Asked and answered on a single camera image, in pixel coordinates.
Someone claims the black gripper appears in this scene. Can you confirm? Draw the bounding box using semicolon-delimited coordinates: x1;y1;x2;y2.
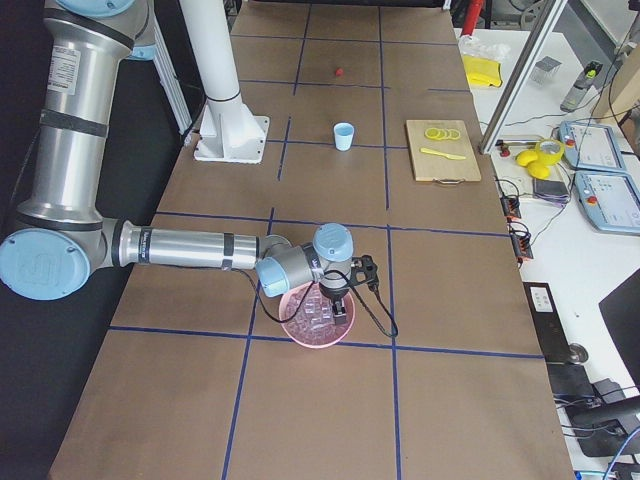
319;274;350;325

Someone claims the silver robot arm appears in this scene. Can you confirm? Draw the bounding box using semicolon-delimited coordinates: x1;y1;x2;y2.
1;1;354;325

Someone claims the light blue cup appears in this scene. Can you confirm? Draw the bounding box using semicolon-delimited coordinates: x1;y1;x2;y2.
333;122;355;152

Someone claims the pink bowl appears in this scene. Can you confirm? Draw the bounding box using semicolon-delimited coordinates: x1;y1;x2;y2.
279;282;355;349

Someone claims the yellow plastic knife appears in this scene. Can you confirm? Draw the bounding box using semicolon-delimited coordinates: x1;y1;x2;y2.
420;147;467;161

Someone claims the wooden cutting board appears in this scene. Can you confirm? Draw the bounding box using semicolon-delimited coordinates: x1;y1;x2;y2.
405;120;482;184

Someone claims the lemon slices row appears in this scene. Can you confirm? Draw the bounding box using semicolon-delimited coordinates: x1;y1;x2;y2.
424;127;461;141

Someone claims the dark phone stack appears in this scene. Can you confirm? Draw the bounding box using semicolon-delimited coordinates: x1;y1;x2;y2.
532;178;570;205

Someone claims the yellow tape roll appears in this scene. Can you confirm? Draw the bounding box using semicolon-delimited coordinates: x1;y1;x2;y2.
534;139;565;166

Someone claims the yellow cloth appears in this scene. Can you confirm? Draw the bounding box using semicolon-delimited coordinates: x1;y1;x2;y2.
462;55;503;88

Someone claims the lower teach pendant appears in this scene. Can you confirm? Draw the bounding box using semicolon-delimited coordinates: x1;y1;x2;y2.
574;171;639;235

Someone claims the teach pendant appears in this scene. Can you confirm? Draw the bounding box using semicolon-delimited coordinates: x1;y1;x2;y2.
558;121;627;173
574;171;639;235

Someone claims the clear plastic wrap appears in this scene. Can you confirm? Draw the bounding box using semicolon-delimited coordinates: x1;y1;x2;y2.
458;35;511;62

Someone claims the upper teach pendant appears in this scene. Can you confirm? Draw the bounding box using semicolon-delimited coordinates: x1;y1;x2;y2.
558;121;627;173

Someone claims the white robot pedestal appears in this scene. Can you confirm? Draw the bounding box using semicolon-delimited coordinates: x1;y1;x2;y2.
180;0;270;164

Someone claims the aluminium frame post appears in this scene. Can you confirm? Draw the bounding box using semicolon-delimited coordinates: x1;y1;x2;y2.
478;0;568;154

